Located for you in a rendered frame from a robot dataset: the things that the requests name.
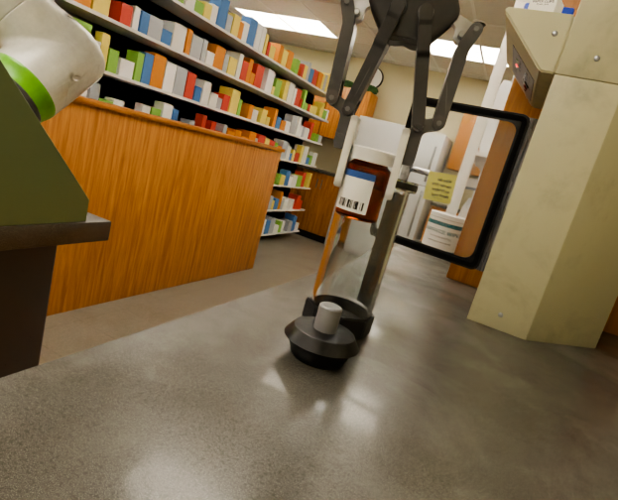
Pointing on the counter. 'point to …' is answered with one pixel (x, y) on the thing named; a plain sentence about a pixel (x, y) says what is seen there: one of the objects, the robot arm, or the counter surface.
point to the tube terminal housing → (574, 190)
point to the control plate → (522, 72)
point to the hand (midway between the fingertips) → (371, 160)
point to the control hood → (537, 45)
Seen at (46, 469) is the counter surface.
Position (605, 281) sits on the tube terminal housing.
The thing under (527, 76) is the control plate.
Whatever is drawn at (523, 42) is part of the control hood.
